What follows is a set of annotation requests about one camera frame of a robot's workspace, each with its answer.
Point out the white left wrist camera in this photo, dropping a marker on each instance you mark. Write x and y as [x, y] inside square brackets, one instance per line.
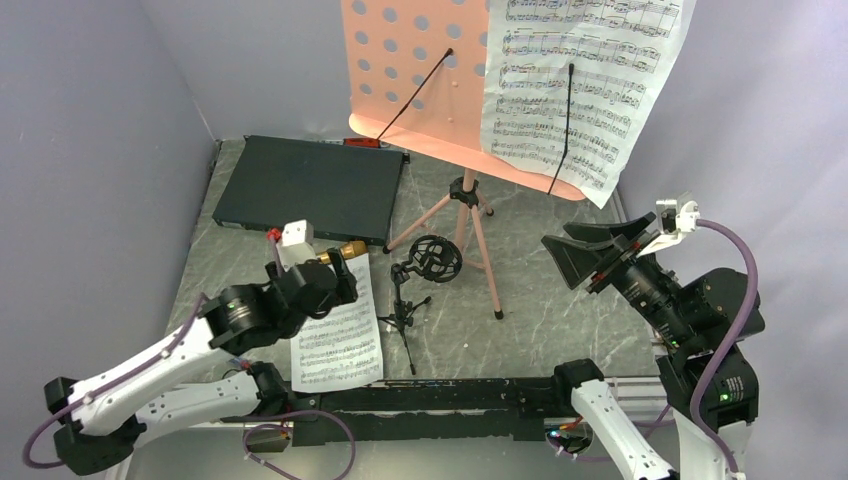
[291, 245]

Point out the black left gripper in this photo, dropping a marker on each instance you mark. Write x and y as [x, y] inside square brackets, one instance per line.
[346, 292]

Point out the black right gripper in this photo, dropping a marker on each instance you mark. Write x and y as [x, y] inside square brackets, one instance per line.
[575, 259]

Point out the black flat equipment box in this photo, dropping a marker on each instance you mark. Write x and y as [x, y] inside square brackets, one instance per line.
[344, 192]

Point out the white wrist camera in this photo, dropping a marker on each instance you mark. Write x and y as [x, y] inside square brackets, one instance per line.
[291, 245]
[677, 218]

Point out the gold microphone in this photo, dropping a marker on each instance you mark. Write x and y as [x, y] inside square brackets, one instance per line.
[348, 250]

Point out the printed sheet music page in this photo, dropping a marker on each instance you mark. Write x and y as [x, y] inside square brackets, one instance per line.
[343, 350]

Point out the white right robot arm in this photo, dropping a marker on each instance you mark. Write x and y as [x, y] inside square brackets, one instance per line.
[711, 390]

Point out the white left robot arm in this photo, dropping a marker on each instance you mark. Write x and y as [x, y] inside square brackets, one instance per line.
[101, 420]

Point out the pink perforated music stand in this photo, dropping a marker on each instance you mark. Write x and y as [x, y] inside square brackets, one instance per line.
[416, 73]

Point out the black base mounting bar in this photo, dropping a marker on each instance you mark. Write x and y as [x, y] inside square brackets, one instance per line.
[522, 409]

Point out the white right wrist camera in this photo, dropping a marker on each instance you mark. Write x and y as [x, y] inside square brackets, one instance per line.
[677, 218]

